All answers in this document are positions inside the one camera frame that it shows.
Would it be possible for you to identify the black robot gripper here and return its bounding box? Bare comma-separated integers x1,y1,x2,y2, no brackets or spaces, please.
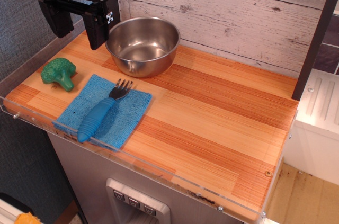
38,0,114,50

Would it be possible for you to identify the blue handled metal fork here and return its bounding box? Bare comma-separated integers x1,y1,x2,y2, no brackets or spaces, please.
77,79,133,142

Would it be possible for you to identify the green toy broccoli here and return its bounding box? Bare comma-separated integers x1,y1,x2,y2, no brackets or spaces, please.
41,58,76,92

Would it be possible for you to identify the stainless steel bowl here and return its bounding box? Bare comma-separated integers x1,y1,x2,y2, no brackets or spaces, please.
105,17,181,78

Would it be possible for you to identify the blue folded cloth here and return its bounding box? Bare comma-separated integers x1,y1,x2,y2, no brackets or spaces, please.
53,75,152,151

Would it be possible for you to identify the grey toy fridge cabinet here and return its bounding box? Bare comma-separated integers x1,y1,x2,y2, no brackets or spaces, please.
48,133,239,223

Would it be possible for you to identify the clear acrylic table guard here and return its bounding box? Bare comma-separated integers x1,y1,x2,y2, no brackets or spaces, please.
1,33,298,223

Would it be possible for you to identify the silver dispenser panel with buttons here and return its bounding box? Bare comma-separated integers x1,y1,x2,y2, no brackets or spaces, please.
106,178,171,223

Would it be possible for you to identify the yellow object at corner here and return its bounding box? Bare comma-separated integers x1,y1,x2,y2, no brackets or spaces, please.
14,212,41,224

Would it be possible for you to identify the white toy sink unit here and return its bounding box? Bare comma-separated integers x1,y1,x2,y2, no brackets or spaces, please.
283,69,338,184

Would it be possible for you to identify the dark vertical post right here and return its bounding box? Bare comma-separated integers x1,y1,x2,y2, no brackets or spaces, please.
292,0,338,101

